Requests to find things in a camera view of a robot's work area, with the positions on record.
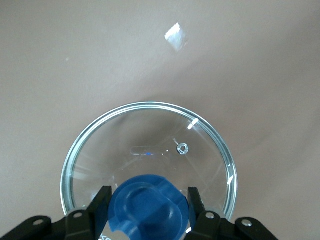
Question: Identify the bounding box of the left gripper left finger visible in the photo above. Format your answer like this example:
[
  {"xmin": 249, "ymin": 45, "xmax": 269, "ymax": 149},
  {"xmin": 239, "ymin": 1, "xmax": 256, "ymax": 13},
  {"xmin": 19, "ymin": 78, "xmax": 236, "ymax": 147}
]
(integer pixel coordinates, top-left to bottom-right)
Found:
[{"xmin": 0, "ymin": 185, "xmax": 113, "ymax": 240}]

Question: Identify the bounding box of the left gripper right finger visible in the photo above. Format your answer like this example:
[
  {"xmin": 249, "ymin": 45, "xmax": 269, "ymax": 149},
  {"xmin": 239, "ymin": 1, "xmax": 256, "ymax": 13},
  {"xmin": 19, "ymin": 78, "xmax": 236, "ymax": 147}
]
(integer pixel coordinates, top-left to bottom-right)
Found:
[{"xmin": 184, "ymin": 186, "xmax": 277, "ymax": 240}]

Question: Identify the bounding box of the glass lid with blue knob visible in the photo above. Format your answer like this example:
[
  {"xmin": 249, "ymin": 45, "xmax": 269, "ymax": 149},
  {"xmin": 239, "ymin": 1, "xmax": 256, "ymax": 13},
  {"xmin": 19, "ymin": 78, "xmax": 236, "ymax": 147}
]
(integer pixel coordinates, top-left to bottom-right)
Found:
[{"xmin": 60, "ymin": 101, "xmax": 238, "ymax": 240}]

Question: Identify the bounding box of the brown table cover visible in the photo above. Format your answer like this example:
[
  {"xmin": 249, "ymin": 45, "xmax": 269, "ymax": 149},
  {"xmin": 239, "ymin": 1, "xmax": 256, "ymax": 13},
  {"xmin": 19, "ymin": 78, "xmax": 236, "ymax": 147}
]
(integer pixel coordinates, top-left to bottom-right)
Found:
[{"xmin": 0, "ymin": 0, "xmax": 320, "ymax": 240}]

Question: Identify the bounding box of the clear tape piece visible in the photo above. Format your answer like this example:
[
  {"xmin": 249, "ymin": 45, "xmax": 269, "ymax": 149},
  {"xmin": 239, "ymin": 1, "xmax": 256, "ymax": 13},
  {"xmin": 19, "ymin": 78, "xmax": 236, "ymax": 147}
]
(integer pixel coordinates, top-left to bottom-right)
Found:
[{"xmin": 164, "ymin": 22, "xmax": 190, "ymax": 53}]

